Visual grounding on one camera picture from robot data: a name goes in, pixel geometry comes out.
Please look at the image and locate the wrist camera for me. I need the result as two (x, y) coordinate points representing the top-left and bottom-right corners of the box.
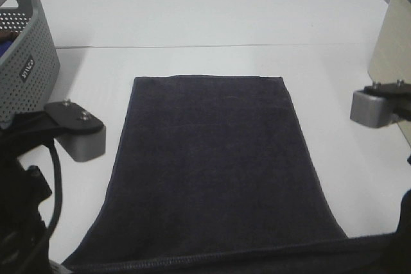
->
(350, 80), (410, 128)
(44, 101), (106, 162)

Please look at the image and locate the blue towel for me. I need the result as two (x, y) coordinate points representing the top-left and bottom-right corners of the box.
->
(0, 39), (15, 57)

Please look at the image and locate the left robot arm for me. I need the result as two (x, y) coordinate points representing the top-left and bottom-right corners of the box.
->
(1, 112), (62, 273)

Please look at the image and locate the dark grey towel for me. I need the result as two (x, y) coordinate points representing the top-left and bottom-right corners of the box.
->
(64, 76), (410, 273)

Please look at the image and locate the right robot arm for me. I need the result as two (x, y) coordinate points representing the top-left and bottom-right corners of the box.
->
(396, 189), (411, 235)

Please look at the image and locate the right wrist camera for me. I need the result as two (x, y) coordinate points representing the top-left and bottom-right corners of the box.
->
(350, 80), (410, 128)

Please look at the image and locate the grey perforated plastic laundry basket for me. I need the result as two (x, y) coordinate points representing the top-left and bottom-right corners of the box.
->
(1, 0), (60, 129)

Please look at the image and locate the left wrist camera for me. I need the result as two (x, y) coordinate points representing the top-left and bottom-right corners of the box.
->
(44, 101), (106, 162)

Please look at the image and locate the beige fabric storage bin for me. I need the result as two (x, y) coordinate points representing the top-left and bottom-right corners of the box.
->
(368, 0), (410, 142)

